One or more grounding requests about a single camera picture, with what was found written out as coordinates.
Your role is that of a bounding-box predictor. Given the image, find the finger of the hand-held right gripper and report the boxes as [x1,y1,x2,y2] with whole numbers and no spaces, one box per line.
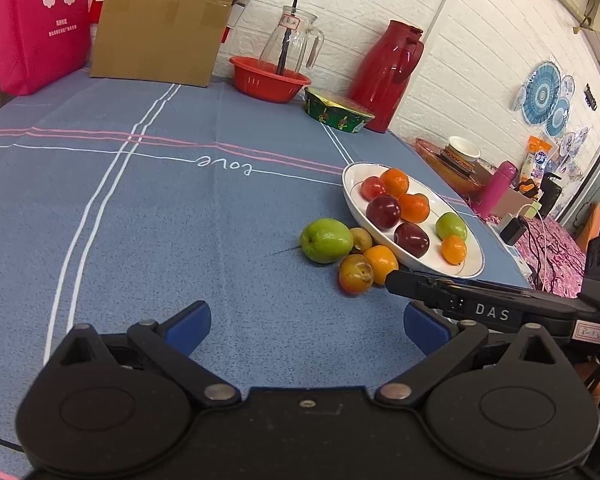
[385,269,586,333]

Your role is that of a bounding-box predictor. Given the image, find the patterned stacked bowl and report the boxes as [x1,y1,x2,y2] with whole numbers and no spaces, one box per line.
[442,155,478,177]

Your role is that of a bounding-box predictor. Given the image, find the white bowl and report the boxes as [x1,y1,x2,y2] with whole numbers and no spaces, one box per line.
[448,136,482,162]

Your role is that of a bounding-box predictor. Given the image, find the pink floral cloth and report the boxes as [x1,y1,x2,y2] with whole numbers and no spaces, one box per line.
[472,200,588,301]

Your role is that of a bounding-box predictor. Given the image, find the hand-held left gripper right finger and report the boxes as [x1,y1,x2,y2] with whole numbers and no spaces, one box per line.
[377,303,571,407]

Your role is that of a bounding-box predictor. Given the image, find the small orange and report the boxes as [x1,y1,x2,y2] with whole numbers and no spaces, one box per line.
[440,235,468,266]

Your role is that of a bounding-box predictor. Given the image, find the orange with stem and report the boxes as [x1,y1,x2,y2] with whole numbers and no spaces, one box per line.
[399,193,431,224]

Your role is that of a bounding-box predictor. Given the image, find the red plastic basin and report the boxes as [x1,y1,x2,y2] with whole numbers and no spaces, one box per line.
[229,56,312,104]

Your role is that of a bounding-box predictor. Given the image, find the medium blue paper fan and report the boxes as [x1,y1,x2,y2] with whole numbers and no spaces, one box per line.
[547,97,572,138]

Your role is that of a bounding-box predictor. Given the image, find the red thermos jug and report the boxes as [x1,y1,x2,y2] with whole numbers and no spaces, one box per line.
[346,20,426,133]

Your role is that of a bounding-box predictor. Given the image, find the red yellow plum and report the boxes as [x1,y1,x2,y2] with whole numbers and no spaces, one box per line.
[338,254,375,295]

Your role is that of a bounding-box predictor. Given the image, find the white power strip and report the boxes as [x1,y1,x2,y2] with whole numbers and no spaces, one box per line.
[495,212,533,277]

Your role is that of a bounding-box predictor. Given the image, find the black charger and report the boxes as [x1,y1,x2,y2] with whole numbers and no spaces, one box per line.
[500,217,528,243]

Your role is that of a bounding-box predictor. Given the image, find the pink tote bag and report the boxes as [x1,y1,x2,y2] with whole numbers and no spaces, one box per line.
[0,0,92,96]

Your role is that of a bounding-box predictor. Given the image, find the orange plastic basket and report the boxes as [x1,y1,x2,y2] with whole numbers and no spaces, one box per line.
[414,137,496,198]

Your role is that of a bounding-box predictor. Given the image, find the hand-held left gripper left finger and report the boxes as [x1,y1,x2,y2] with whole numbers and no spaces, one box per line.
[50,301,241,408]

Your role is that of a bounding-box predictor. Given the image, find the dark stirring stick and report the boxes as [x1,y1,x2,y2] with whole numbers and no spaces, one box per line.
[277,0,299,76]

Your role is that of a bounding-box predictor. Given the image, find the green printed bowl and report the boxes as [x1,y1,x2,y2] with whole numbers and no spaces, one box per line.
[304,86,376,135]

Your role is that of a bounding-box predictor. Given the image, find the brown kiwi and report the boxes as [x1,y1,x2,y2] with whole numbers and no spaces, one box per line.
[349,227,373,253]

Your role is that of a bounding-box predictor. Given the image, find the large orange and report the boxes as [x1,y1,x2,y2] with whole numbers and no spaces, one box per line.
[381,168,410,198]

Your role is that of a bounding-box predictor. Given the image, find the orange snack packet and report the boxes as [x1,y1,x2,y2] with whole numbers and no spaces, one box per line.
[522,135,553,186]

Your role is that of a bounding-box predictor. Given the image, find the blue decorative wall plates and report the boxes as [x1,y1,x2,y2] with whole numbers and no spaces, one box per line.
[522,60,563,126]

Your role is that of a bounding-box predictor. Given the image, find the pink thermos bottle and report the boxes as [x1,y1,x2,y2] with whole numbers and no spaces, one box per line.
[475,161,518,218]

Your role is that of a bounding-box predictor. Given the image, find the green apple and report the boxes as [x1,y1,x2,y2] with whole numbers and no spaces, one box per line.
[435,212,468,242]
[300,218,354,264]

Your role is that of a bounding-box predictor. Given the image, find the white plate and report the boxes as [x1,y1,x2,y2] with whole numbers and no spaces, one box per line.
[341,161,486,279]

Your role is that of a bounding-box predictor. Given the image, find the blue striped tablecloth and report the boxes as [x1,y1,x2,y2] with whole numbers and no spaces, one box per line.
[0,67,533,480]

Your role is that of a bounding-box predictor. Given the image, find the glass pitcher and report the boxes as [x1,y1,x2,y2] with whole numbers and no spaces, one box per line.
[258,5,326,78]

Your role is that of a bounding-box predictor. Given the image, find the black pump bottle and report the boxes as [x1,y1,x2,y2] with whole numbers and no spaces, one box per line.
[537,172,563,218]

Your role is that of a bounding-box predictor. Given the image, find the small red apple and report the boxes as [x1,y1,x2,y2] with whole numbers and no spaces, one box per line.
[360,176,387,201]

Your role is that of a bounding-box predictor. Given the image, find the cardboard box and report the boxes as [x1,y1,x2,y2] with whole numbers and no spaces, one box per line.
[90,0,242,88]

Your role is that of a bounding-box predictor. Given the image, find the dark red apple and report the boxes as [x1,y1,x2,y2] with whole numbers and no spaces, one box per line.
[365,195,402,231]
[393,222,430,259]

